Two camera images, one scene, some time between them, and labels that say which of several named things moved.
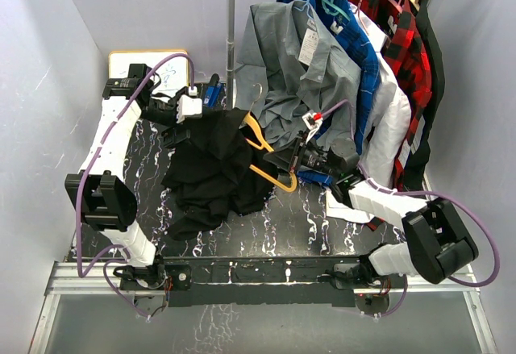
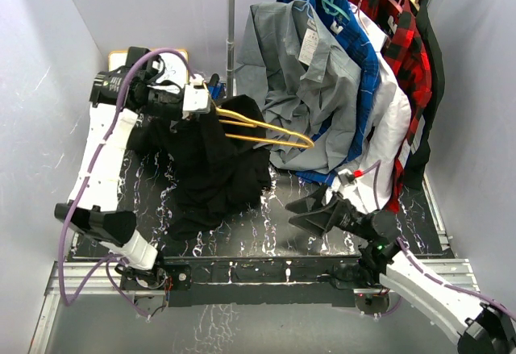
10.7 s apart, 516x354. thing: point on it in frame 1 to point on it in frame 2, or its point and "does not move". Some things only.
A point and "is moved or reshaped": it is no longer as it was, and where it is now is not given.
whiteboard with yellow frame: [173, 77] does not move
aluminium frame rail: [106, 277] does not move
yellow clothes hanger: [266, 147] to [253, 123]
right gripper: [282, 158] to [318, 221]
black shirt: [212, 177] is moved or reshaped
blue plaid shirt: [335, 10] does not move
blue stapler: [213, 92] does not move
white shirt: [382, 153] does not move
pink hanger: [357, 10] does not move
